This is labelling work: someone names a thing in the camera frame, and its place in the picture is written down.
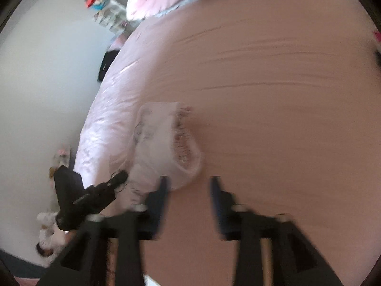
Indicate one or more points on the white shelf rack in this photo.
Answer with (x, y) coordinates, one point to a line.
(114, 20)

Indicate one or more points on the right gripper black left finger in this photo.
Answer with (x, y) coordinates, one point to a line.
(84, 260)

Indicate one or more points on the red blue wall toy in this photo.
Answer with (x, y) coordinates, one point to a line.
(96, 4)

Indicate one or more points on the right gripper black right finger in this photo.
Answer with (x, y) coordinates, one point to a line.
(270, 249)

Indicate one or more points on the black bag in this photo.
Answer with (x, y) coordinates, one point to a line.
(108, 58)

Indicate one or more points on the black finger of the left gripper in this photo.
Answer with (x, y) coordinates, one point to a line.
(108, 188)

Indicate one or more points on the white doll on floor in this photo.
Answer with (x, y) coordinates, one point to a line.
(52, 240)

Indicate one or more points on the pink cartoon print pajama pants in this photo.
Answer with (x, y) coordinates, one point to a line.
(160, 145)

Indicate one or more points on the pink bed sheet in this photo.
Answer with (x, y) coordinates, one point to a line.
(286, 110)

